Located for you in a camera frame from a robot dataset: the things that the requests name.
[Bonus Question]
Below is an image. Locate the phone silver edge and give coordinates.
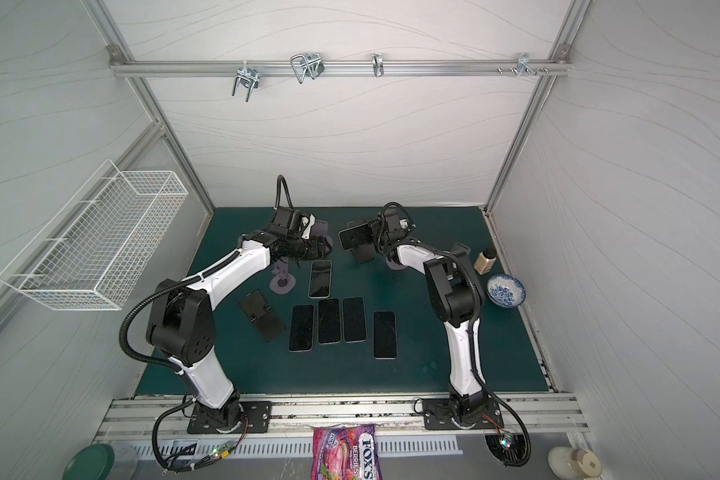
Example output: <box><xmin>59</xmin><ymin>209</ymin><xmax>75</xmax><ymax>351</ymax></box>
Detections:
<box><xmin>308</xmin><ymin>260</ymin><xmax>332</xmax><ymax>299</ymax></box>

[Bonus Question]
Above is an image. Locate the black folding phone stand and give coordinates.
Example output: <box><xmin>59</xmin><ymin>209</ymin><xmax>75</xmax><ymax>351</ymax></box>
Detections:
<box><xmin>238</xmin><ymin>290</ymin><xmax>286</xmax><ymax>342</ymax></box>

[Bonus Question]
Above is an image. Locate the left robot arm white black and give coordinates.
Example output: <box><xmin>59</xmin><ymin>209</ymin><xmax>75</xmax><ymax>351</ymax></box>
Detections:
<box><xmin>118</xmin><ymin>206</ymin><xmax>331</xmax><ymax>433</ymax></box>

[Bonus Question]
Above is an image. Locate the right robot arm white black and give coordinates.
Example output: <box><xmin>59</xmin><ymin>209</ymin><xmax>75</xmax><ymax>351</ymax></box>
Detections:
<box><xmin>371</xmin><ymin>202</ymin><xmax>526</xmax><ymax>431</ymax></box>

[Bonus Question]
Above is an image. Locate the right round grey stand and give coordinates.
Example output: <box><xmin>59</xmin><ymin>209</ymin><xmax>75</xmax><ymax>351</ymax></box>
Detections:
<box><xmin>386</xmin><ymin>258</ymin><xmax>406</xmax><ymax>271</ymax></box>

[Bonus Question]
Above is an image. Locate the left round grey stand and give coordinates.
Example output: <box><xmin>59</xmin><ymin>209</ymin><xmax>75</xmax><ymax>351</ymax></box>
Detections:
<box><xmin>269</xmin><ymin>258</ymin><xmax>296</xmax><ymax>295</ymax></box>

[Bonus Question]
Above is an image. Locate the small beige bottle black cap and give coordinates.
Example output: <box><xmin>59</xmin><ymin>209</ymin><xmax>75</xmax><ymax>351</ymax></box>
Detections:
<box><xmin>473</xmin><ymin>246</ymin><xmax>498</xmax><ymax>275</ymax></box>

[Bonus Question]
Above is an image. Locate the blue white ceramic bowl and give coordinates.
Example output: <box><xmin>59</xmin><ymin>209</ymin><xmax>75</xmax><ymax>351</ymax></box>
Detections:
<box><xmin>487</xmin><ymin>274</ymin><xmax>526</xmax><ymax>309</ymax></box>

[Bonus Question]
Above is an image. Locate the metal hook clamp left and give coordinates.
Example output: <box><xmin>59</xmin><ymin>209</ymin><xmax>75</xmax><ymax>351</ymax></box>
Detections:
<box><xmin>231</xmin><ymin>61</ymin><xmax>260</xmax><ymax>102</ymax></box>

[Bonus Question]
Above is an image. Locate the metal hook clamp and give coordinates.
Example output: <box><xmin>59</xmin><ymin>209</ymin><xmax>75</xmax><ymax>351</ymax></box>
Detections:
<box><xmin>231</xmin><ymin>61</ymin><xmax>260</xmax><ymax>102</ymax></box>
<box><xmin>496</xmin><ymin>53</ymin><xmax>548</xmax><ymax>77</ymax></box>
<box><xmin>290</xmin><ymin>52</ymin><xmax>325</xmax><ymax>84</ymax></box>

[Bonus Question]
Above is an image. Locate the metal hook clamp middle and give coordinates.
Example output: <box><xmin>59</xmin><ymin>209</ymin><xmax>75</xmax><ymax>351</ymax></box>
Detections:
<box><xmin>290</xmin><ymin>52</ymin><xmax>325</xmax><ymax>84</ymax></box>

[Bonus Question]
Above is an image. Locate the purple Fox's candy bag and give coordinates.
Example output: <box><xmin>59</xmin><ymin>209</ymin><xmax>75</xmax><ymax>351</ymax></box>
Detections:
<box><xmin>311</xmin><ymin>424</ymin><xmax>382</xmax><ymax>480</ymax></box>

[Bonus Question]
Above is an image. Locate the metal hook clamp right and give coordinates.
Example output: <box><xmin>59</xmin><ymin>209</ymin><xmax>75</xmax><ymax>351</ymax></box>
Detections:
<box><xmin>496</xmin><ymin>53</ymin><xmax>548</xmax><ymax>77</ymax></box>

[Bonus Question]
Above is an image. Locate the white vented strip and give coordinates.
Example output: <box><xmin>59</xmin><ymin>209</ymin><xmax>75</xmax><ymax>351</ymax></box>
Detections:
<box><xmin>160</xmin><ymin>435</ymin><xmax>463</xmax><ymax>459</ymax></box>

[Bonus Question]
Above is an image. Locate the aluminium top crossbar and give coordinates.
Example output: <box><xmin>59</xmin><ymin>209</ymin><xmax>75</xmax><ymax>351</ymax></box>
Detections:
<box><xmin>111</xmin><ymin>57</ymin><xmax>573</xmax><ymax>78</ymax></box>

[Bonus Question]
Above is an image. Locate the black fan at right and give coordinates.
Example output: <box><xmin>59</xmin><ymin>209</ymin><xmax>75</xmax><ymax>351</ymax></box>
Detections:
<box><xmin>485</xmin><ymin>432</ymin><xmax>531</xmax><ymax>467</ymax></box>

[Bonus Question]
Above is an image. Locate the green round lid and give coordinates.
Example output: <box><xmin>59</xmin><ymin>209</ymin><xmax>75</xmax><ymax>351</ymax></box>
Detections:
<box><xmin>62</xmin><ymin>444</ymin><xmax>115</xmax><ymax>480</ymax></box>

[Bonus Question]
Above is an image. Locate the white cup at corner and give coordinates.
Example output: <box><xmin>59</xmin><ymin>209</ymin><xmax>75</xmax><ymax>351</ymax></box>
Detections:
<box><xmin>547</xmin><ymin>446</ymin><xmax>603</xmax><ymax>480</ymax></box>

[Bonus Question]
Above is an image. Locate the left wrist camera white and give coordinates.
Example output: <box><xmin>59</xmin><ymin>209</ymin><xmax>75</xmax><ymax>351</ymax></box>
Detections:
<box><xmin>299</xmin><ymin>214</ymin><xmax>316</xmax><ymax>239</ymax></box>

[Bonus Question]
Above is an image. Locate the metal ring hook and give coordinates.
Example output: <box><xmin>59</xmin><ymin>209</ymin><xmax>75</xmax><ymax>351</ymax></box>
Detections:
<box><xmin>371</xmin><ymin>53</ymin><xmax>384</xmax><ymax>78</ymax></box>

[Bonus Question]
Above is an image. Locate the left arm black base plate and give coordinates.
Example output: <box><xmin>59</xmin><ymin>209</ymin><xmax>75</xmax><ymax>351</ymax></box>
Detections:
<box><xmin>187</xmin><ymin>401</ymin><xmax>272</xmax><ymax>435</ymax></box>

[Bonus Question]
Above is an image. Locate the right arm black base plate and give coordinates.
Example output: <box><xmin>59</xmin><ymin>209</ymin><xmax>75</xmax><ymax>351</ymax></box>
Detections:
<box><xmin>413</xmin><ymin>398</ymin><xmax>504</xmax><ymax>431</ymax></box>

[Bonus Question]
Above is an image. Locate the white wire basket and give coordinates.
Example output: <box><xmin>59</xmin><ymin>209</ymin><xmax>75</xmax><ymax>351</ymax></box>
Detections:
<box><xmin>0</xmin><ymin>160</ymin><xmax>188</xmax><ymax>311</ymax></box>

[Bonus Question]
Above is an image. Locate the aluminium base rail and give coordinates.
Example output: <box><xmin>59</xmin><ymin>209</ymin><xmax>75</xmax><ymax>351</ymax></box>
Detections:
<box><xmin>93</xmin><ymin>392</ymin><xmax>589</xmax><ymax>441</ymax></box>

